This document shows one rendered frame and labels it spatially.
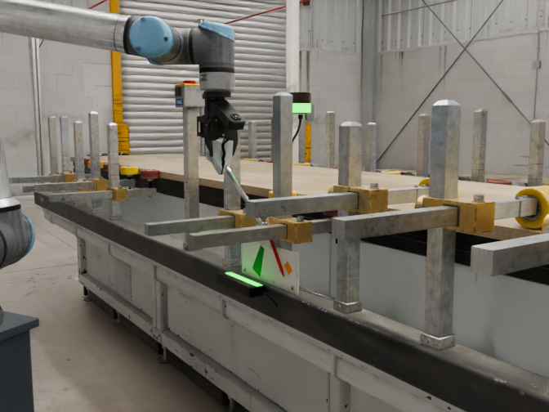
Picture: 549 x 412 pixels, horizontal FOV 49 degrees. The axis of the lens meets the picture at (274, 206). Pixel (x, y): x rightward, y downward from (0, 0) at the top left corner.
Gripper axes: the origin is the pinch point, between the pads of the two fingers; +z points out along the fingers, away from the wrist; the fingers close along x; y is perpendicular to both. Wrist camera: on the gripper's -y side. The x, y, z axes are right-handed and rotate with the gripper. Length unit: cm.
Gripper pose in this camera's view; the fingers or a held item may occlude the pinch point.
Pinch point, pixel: (221, 170)
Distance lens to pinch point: 156.2
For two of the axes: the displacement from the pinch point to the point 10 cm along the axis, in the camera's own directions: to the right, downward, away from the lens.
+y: -5.5, -1.1, 8.3
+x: -8.3, 0.7, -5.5
